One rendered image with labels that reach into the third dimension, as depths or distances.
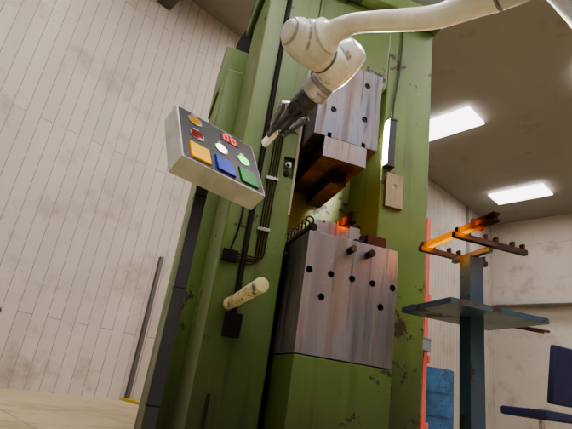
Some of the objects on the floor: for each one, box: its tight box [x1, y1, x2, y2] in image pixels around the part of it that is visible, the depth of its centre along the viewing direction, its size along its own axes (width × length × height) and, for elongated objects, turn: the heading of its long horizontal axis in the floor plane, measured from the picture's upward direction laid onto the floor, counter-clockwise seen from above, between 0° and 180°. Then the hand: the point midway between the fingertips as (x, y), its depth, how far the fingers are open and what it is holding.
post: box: [140, 186, 208, 429], centre depth 144 cm, size 4×4×108 cm
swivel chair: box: [501, 345, 572, 429], centre depth 372 cm, size 58×56×100 cm
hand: (270, 137), depth 155 cm, fingers closed
